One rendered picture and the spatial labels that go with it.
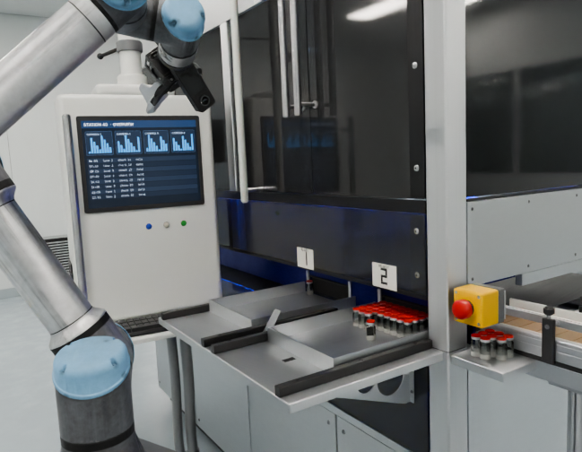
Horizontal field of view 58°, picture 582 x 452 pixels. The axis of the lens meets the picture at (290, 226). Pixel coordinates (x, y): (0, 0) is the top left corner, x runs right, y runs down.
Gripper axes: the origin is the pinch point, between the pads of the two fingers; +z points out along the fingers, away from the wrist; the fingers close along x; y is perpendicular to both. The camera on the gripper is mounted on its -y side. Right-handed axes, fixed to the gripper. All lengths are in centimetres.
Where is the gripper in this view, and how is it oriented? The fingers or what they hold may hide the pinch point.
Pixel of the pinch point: (175, 98)
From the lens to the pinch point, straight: 131.7
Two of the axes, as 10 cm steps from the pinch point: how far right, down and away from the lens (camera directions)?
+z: -3.0, 1.6, 9.4
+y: -6.4, -7.7, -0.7
